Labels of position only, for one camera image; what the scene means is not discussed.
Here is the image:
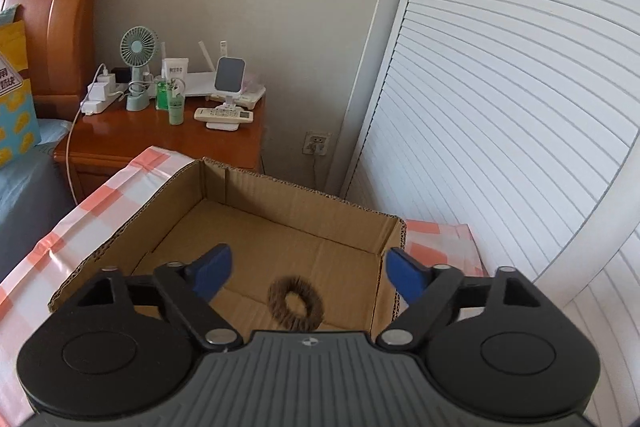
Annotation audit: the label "white wifi router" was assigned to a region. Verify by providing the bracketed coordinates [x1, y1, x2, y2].
[184, 41, 266, 109]

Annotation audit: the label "white remote control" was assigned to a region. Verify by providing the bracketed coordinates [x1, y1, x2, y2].
[194, 106, 254, 124]

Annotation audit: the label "white louvered wardrobe doors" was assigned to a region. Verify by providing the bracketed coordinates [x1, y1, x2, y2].
[341, 0, 639, 426]

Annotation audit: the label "green small bottle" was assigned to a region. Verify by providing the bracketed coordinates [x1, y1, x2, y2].
[154, 76, 168, 110]

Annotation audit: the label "green desk fan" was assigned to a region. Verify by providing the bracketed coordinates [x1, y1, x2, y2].
[119, 26, 160, 113]

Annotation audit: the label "phone stand mirror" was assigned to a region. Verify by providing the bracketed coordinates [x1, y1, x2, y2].
[214, 56, 246, 107]

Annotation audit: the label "green tube bottle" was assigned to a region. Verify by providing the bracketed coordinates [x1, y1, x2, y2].
[167, 78, 186, 126]

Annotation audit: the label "blue bed sheet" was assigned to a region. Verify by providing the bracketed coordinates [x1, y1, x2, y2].
[0, 119, 74, 277]

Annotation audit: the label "brown hair scrunchie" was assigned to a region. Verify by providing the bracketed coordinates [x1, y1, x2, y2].
[267, 275, 324, 332]

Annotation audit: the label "cardboard box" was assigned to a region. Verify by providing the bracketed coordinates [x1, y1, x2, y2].
[48, 158, 406, 335]

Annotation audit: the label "white box package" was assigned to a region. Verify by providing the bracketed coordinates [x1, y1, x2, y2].
[162, 57, 189, 81]

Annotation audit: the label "white power strip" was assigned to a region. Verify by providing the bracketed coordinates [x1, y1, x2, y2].
[80, 69, 126, 116]

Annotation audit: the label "wooden nightstand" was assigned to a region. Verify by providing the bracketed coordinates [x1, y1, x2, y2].
[53, 98, 266, 202]

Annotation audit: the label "pink checkered tablecloth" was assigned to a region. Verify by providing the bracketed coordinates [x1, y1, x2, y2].
[1, 146, 192, 426]

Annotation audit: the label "yellow blue paper bag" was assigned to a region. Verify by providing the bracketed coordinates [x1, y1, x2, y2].
[0, 20, 40, 167]

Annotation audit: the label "wall power socket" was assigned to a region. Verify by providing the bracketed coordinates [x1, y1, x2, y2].
[303, 131, 331, 156]

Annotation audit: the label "white charging cable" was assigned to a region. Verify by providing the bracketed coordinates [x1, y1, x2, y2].
[64, 63, 109, 205]

